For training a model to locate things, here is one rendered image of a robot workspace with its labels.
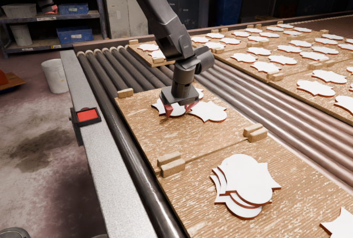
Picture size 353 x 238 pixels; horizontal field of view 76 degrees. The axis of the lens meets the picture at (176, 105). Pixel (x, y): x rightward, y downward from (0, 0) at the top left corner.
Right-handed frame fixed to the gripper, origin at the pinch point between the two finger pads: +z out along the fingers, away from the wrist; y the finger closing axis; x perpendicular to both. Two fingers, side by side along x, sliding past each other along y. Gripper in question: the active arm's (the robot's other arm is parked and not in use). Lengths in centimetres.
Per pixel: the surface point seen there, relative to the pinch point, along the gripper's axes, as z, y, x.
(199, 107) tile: -0.1, -8.0, 1.1
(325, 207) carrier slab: -12.1, -11.4, 42.4
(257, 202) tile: -13.5, 2.1, 36.1
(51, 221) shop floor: 105, 62, -23
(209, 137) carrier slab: -3.4, -3.0, 14.6
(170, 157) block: -7.8, 11.5, 18.4
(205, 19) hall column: 155, -240, -322
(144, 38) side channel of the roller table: 30, -23, -91
